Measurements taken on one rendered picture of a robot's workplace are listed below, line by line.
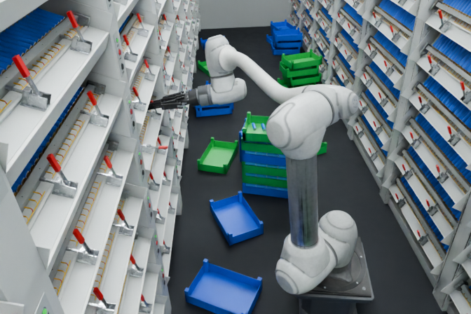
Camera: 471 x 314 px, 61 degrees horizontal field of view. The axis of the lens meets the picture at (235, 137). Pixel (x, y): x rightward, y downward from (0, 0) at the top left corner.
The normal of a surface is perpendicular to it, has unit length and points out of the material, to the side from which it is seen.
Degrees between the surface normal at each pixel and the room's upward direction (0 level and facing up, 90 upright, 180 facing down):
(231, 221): 0
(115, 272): 22
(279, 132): 85
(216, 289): 0
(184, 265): 0
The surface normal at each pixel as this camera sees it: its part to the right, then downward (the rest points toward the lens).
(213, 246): -0.04, -0.85
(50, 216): 0.34, -0.80
